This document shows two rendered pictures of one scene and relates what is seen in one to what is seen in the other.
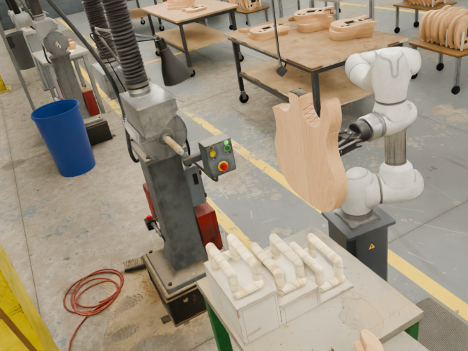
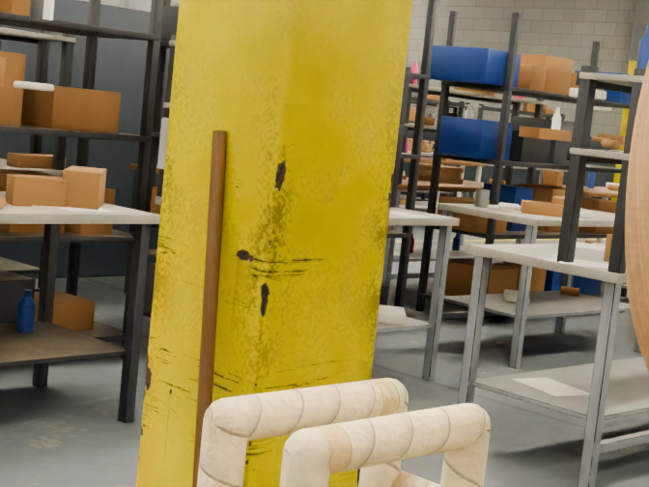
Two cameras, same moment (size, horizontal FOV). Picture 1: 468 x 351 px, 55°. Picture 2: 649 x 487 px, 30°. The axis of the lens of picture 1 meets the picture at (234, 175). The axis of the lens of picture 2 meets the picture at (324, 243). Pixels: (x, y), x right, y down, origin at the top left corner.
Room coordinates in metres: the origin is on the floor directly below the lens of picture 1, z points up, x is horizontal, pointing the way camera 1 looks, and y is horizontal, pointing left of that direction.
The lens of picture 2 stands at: (0.78, -0.71, 1.42)
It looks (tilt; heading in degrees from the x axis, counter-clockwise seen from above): 6 degrees down; 66
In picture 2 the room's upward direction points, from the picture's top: 6 degrees clockwise
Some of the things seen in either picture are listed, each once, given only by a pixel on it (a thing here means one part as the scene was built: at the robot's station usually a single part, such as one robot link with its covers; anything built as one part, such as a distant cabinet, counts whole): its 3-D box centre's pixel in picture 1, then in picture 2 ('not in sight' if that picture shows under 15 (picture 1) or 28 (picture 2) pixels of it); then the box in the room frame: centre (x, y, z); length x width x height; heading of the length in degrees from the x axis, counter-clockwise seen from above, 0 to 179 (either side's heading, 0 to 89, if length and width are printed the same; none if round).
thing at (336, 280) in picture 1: (331, 282); not in sight; (1.19, -0.28, 0.96); 0.11 x 0.03 x 0.03; 112
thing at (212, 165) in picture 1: (209, 157); not in sight; (2.29, 0.12, 0.99); 0.24 x 0.21 x 0.26; 22
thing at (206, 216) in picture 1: (203, 220); not in sight; (2.40, 0.25, 0.49); 0.25 x 0.12 x 0.37; 22
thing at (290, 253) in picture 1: (285, 249); not in sight; (1.23, -0.13, 1.12); 0.20 x 0.03 x 0.03; 21
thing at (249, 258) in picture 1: (242, 250); (394, 438); (1.18, 0.02, 1.20); 0.20 x 0.03 x 0.03; 21
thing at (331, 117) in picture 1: (327, 114); not in sight; (1.15, -0.29, 1.64); 0.07 x 0.04 x 0.10; 21
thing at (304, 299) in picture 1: (280, 283); not in sight; (1.22, -0.09, 0.98); 0.27 x 0.16 x 0.09; 22
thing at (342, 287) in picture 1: (315, 274); not in sight; (1.28, -0.24, 0.94); 0.27 x 0.15 x 0.01; 22
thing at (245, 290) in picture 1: (248, 288); not in sight; (1.07, 0.02, 1.12); 0.11 x 0.03 x 0.03; 112
